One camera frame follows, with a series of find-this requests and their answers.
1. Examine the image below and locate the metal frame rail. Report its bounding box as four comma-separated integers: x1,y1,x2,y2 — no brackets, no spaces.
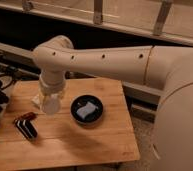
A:
0,0,193,46

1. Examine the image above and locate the light blue sponge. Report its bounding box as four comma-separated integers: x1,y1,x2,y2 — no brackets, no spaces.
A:
77,102,97,119

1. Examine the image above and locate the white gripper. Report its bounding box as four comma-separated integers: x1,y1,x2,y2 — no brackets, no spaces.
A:
39,80,65,98

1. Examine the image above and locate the black round plate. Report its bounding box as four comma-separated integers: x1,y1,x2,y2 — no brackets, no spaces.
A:
70,95,104,124

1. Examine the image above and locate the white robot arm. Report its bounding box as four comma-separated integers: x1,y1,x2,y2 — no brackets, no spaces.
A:
33,36,193,171

